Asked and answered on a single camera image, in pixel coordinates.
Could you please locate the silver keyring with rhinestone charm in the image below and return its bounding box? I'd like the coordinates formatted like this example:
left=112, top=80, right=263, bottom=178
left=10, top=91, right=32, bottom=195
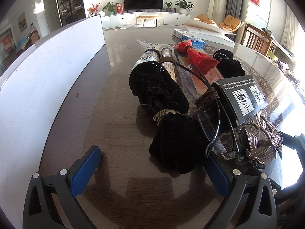
left=239, top=109, right=283, bottom=169

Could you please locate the black printed box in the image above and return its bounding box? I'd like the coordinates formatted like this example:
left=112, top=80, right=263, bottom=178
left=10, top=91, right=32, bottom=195
left=212, top=75, right=268, bottom=128

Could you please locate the wooden phone case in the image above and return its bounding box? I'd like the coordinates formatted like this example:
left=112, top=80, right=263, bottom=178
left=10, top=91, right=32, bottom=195
left=174, top=50, right=223, bottom=101

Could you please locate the black socks pair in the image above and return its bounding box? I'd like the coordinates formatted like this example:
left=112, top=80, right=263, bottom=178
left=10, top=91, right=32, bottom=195
left=213, top=49, right=246, bottom=79

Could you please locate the red plastic bag bundle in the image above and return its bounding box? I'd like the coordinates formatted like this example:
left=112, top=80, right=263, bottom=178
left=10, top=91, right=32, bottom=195
left=174, top=39, right=219, bottom=75

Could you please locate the gold tube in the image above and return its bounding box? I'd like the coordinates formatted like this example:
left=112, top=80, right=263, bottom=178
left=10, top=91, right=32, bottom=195
left=160, top=47, right=177, bottom=82

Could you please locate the cotton swab bag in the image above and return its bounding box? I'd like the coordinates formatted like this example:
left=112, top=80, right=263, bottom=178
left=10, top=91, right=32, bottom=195
left=132, top=40, right=162, bottom=69

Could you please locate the blue white small box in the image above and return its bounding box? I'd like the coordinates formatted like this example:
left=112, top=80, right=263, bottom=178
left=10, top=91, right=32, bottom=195
left=173, top=29, right=205, bottom=50

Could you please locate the wooden dining chair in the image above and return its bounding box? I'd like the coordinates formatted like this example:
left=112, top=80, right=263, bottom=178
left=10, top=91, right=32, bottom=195
left=241, top=23, right=277, bottom=56

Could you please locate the flat white open box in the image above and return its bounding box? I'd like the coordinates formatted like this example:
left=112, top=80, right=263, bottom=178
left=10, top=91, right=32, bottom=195
left=181, top=19, right=235, bottom=51

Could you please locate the orange lounge chair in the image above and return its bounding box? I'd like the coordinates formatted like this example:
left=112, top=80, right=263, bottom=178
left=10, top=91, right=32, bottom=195
left=193, top=14, right=244, bottom=33

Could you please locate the red flower arrangement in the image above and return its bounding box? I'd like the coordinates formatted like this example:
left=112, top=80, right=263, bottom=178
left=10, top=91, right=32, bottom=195
left=87, top=3, right=100, bottom=17

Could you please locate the potted green plant right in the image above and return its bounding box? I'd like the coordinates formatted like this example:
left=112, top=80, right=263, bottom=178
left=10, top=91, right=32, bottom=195
left=175, top=0, right=194, bottom=15

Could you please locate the potted green plant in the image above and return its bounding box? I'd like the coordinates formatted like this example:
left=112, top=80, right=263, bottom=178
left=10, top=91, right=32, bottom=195
left=175, top=0, right=194, bottom=15
left=102, top=2, right=117, bottom=15

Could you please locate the white tv cabinet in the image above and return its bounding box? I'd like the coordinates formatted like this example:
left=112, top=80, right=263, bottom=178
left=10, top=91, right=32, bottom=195
left=101, top=12, right=192, bottom=30

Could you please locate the small potted plant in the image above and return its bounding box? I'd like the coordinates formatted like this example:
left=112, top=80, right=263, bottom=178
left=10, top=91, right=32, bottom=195
left=165, top=2, right=172, bottom=12

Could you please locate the potted green plant left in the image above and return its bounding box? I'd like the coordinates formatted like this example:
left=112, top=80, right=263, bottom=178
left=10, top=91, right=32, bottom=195
left=102, top=2, right=117, bottom=15

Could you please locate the dark glass display cabinet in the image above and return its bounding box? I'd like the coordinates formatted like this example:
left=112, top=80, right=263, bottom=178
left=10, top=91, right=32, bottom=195
left=57, top=0, right=86, bottom=26

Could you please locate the black television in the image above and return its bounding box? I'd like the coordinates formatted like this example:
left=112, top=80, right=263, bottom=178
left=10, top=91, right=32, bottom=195
left=124, top=0, right=164, bottom=11

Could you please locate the framed wall painting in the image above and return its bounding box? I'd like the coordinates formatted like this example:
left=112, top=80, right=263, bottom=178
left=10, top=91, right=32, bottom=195
left=18, top=12, right=27, bottom=33

